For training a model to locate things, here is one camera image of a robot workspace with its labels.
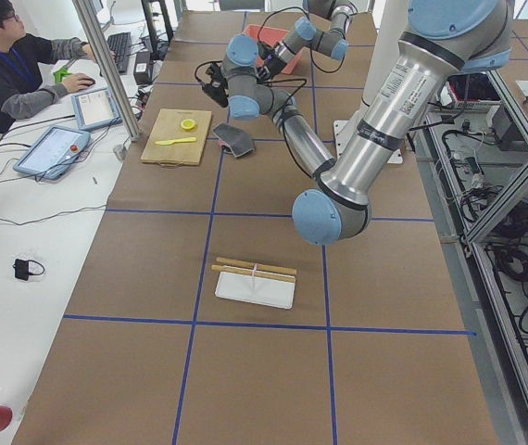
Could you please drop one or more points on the grey and pink cloth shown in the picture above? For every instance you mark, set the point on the grey and pink cloth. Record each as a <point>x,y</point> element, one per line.
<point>233,140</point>

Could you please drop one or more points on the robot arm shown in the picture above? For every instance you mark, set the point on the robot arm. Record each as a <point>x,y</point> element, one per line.
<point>440,39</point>
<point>331,43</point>

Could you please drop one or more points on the pink plastic bin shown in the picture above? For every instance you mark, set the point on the pink plastic bin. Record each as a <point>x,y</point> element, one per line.
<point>272,36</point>

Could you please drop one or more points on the lemon slices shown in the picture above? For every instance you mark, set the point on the lemon slices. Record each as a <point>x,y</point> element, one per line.
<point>188,124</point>

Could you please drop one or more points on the yellow plastic knife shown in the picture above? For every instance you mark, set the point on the yellow plastic knife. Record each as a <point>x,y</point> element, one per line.
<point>169,142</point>

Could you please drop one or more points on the bamboo cutting board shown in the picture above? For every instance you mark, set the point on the bamboo cutting board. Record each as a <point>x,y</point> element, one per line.
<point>167,126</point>

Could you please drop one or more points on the black power adapter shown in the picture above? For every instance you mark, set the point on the black power adapter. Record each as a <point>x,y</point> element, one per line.
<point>143,68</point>

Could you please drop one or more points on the black keyboard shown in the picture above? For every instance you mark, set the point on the black keyboard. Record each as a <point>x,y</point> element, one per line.
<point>120,44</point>

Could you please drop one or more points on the far teach pendant tablet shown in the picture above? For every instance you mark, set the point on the far teach pendant tablet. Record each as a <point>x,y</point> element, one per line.
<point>95,109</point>

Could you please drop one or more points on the teach pendant tablet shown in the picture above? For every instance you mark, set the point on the teach pendant tablet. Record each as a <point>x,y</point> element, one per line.
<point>53,153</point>
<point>95,109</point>

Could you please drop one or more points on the wooden chopstick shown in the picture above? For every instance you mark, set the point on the wooden chopstick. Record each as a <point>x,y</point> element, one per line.
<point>248,265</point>
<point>246,272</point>

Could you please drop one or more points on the near teach pendant tablet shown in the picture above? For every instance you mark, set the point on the near teach pendant tablet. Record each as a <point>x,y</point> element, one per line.
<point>53,153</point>

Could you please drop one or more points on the white rectangular tray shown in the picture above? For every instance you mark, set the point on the white rectangular tray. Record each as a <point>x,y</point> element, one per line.
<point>255,290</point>

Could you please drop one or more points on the seated person in black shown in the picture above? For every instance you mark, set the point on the seated person in black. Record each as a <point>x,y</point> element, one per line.
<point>22,92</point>

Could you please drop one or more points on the small black clip device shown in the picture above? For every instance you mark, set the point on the small black clip device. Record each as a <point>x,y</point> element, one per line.
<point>25,269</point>

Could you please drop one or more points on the aluminium frame post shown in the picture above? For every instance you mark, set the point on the aluminium frame post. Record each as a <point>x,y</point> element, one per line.
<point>98,42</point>

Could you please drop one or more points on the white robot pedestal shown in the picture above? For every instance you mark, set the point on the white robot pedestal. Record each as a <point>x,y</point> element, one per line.
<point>385,53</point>

